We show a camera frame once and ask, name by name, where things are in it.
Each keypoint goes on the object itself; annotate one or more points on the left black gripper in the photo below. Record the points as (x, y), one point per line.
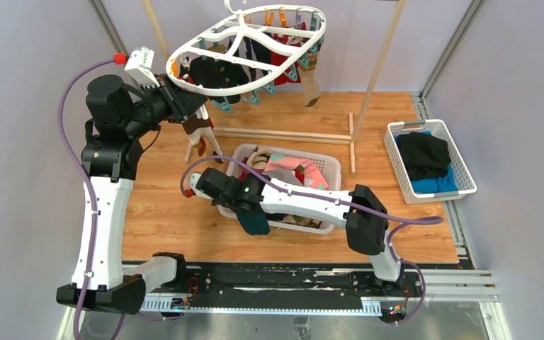
(180, 102)

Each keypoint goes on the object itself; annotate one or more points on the dark teal sock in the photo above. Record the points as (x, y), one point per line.
(254, 224)

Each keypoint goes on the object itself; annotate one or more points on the white round clip hanger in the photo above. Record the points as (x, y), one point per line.
(267, 41)

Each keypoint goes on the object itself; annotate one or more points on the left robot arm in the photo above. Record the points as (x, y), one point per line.
(120, 116)

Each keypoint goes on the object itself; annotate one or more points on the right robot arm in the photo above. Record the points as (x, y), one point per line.
(254, 199)

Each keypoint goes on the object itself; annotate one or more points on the teal clip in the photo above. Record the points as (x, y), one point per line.
(223, 104)

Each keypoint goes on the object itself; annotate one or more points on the beige brown striped sock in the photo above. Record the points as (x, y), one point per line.
(198, 129)

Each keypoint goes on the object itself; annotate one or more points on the black hanging sock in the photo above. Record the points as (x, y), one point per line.
(217, 74)

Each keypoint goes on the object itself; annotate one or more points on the grey sock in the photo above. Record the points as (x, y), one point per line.
(283, 175)

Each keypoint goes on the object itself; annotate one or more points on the pink sock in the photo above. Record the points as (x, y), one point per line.
(304, 169)

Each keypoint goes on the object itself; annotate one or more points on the white sock laundry basket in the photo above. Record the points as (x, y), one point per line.
(329, 167)

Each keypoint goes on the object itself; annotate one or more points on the tan striped hanging sock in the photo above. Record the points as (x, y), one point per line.
(310, 87)

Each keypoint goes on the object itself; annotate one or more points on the white side basket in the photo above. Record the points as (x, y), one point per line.
(437, 128)

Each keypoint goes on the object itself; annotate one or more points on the black folded garment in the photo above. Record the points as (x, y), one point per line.
(423, 155)

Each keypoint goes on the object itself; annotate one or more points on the blue folded garment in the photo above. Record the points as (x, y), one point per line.
(437, 185)

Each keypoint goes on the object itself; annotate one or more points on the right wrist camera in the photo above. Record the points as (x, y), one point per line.
(190, 190)

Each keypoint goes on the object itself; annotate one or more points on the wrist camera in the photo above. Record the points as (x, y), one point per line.
(138, 65)
(190, 190)

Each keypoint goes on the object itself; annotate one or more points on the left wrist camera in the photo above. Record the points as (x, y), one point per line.
(138, 65)

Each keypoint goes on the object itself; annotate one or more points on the wooden drying rack frame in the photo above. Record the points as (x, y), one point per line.
(354, 121)

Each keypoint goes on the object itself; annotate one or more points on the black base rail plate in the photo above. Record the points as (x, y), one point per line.
(274, 287)

